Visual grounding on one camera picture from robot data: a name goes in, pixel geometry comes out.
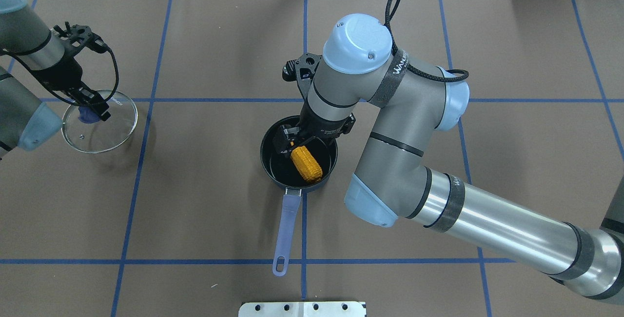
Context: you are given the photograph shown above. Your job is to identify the glass lid purple knob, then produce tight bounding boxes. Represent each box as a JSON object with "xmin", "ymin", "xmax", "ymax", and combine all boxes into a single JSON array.
[{"xmin": 61, "ymin": 92, "xmax": 138, "ymax": 154}]

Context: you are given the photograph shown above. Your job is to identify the dark blue saucepan purple handle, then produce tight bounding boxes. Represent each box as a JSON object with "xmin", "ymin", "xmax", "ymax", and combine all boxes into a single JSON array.
[{"xmin": 260, "ymin": 115, "xmax": 338, "ymax": 277}]

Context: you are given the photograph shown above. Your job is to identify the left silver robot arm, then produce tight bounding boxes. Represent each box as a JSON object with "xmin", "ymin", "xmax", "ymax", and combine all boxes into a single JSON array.
[{"xmin": 0, "ymin": 0, "xmax": 112, "ymax": 156}]

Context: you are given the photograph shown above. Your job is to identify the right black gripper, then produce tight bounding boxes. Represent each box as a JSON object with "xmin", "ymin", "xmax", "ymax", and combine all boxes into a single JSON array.
[{"xmin": 273, "ymin": 107, "xmax": 356, "ymax": 159}]

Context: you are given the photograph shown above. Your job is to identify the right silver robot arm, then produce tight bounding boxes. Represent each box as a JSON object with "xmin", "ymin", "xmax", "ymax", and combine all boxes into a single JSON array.
[{"xmin": 273, "ymin": 13, "xmax": 623, "ymax": 304}]

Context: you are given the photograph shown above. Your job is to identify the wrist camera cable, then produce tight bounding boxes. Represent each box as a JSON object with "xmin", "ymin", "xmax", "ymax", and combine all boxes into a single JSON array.
[
  {"xmin": 49, "ymin": 22, "xmax": 120, "ymax": 108},
  {"xmin": 383, "ymin": 0, "xmax": 470, "ymax": 83}
]

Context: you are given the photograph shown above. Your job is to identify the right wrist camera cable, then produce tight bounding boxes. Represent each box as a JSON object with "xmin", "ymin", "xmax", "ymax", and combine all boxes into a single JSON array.
[{"xmin": 383, "ymin": 0, "xmax": 470, "ymax": 83}]

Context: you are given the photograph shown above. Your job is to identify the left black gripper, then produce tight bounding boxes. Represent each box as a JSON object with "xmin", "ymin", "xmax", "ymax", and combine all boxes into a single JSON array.
[{"xmin": 29, "ymin": 56, "xmax": 111, "ymax": 123}]

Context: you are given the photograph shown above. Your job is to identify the yellow plastic corn cob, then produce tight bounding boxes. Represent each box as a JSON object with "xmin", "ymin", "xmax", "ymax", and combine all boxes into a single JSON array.
[{"xmin": 290, "ymin": 146, "xmax": 323, "ymax": 184}]

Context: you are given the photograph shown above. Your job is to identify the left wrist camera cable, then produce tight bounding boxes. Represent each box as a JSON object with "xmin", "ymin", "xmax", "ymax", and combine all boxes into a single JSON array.
[{"xmin": 49, "ymin": 22, "xmax": 120, "ymax": 108}]

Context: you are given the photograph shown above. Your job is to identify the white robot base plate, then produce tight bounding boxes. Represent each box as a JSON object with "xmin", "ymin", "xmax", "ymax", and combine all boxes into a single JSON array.
[{"xmin": 238, "ymin": 301, "xmax": 368, "ymax": 317}]

